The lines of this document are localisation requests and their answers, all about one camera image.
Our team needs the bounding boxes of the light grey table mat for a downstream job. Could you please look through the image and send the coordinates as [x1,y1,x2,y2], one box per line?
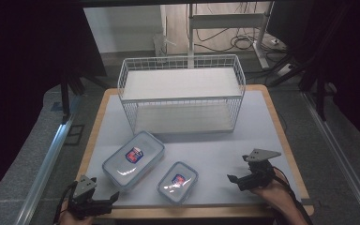
[83,90,303,209]

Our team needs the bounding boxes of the small clear plastic container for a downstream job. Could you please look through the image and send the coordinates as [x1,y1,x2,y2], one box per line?
[156,160,200,206]

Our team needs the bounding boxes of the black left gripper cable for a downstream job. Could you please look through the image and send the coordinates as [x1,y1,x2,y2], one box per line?
[53,182,77,225]

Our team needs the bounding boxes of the white wire two-tier rack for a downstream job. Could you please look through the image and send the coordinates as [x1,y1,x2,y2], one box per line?
[117,54,247,135]

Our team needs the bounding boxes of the large clear plastic container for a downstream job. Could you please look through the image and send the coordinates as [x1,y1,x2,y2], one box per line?
[101,130,166,190]

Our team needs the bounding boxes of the aluminium floor rail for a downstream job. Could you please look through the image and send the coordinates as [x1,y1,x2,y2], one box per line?
[13,120,77,225]
[303,92,360,225]

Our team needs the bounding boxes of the white power strip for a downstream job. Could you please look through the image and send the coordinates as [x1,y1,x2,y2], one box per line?
[276,63,295,78]

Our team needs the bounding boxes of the black floor frame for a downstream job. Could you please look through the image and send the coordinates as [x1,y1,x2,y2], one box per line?
[63,124,85,146]

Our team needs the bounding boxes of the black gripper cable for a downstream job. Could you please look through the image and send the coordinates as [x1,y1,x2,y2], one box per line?
[53,182,77,225]
[273,167,314,225]

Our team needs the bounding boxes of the bundle of black floor cables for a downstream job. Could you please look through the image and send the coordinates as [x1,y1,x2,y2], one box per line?
[196,27,288,54]

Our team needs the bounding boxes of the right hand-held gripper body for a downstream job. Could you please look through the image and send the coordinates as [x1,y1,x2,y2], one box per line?
[237,148,282,191]

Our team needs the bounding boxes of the person's left hand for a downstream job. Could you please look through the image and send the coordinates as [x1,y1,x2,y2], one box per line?
[58,201,95,225]

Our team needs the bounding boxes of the white metal stand frame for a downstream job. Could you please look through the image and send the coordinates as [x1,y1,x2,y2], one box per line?
[186,2,272,70]

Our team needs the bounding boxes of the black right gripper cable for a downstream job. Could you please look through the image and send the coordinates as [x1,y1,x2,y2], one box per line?
[273,167,314,225]

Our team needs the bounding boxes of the person's right hand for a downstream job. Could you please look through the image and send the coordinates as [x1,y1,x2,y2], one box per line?
[251,176,294,214]

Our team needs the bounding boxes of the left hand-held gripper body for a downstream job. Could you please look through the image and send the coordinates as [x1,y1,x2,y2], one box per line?
[67,175,113,219]

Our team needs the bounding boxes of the black tripod stand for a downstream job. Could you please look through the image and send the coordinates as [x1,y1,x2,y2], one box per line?
[58,70,87,125]
[299,60,339,122]

